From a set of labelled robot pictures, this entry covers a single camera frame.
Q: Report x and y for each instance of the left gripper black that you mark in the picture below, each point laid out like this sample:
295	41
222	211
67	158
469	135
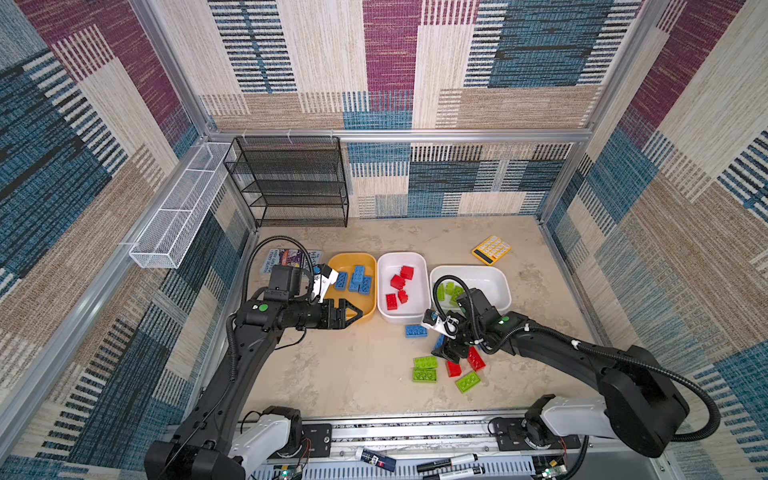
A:
338	323

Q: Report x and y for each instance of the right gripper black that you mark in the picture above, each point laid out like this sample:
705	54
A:
451	347

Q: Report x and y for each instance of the green lego plate studded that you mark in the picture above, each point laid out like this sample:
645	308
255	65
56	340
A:
426	362

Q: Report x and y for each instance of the blue lego brick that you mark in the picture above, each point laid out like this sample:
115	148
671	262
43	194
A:
365	285
341	282
357	275
415	331

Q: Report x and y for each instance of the green lego plate hollow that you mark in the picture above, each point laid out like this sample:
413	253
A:
424	375

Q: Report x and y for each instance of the large red lego brick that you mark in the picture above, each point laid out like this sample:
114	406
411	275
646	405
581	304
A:
397	282

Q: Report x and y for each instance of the red lego brick tall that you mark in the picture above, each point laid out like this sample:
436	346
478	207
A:
407	272

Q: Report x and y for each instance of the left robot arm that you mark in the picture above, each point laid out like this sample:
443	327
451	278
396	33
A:
208	444

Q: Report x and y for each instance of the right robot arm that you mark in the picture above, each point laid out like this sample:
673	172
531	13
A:
639	402

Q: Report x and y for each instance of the yellow plastic tub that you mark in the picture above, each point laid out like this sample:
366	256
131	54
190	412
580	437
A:
346	262

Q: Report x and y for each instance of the middle white plastic tub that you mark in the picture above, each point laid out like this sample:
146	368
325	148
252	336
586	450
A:
417	289

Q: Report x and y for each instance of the treehouse paperback book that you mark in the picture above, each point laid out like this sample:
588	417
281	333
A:
290	257

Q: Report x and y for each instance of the black marker pen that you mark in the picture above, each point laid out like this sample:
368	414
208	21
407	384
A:
447	462

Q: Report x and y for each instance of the yellow calculator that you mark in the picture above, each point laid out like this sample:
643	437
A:
491	250

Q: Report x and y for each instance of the blue marker pen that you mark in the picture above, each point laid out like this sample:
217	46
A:
376	459

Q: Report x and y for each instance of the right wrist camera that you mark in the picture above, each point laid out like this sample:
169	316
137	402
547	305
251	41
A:
444	325

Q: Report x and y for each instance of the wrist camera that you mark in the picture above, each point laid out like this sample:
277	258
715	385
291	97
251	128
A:
444	325
323	278

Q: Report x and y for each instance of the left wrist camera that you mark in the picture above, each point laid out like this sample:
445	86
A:
323	278

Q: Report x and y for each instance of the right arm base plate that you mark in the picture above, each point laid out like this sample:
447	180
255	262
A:
519	434

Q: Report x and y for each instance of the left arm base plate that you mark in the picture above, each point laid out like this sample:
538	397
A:
315	442

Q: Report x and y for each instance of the black wire mesh shelf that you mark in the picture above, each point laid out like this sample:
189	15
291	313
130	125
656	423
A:
289	182

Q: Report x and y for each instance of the white wire wall basket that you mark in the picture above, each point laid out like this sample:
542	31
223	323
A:
165	241

